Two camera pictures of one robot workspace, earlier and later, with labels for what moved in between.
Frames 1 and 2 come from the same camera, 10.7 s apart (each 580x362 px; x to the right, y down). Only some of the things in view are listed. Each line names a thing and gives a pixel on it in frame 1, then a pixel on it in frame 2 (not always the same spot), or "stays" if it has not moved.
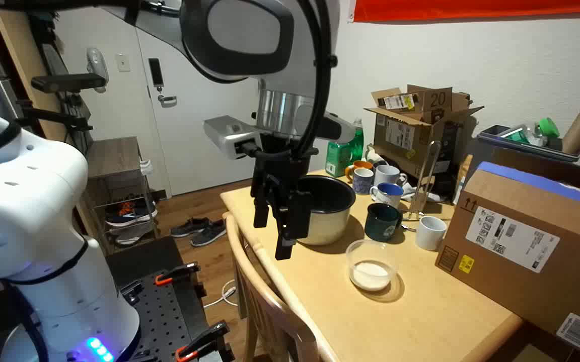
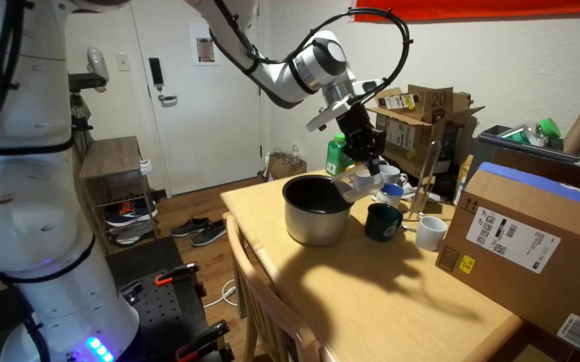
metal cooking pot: (330, 203) stays
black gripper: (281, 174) to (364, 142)
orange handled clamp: (164, 280) stays
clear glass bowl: (372, 265) to (358, 186)
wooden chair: (273, 326) stays
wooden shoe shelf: (118, 204) stays
